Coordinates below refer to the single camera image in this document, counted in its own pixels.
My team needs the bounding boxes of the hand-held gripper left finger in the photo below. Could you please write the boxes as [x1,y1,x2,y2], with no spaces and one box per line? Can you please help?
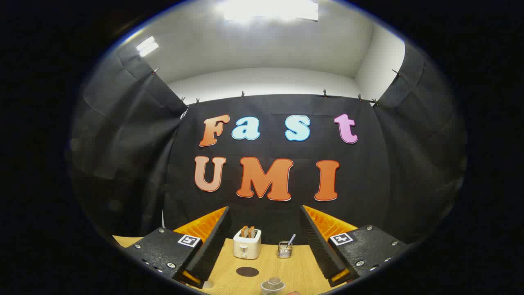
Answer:
[123,206,230,289]

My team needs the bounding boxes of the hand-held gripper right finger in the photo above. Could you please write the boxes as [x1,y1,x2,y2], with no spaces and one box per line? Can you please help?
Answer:
[300,205,410,288]

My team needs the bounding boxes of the clear juice bottle green label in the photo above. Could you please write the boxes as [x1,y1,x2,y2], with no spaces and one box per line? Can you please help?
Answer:
[261,277,286,295]

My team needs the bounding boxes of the wooden table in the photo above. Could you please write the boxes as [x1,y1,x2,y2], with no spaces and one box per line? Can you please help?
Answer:
[113,235,348,295]

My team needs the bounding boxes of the cream white toaster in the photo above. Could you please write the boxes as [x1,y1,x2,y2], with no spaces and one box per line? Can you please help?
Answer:
[233,228,262,259]

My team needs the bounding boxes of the black backdrop cloth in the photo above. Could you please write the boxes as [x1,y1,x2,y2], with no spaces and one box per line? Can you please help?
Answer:
[68,39,467,246]

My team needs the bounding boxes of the small ceiling light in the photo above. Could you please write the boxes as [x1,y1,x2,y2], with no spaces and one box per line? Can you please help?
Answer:
[136,36,159,57]

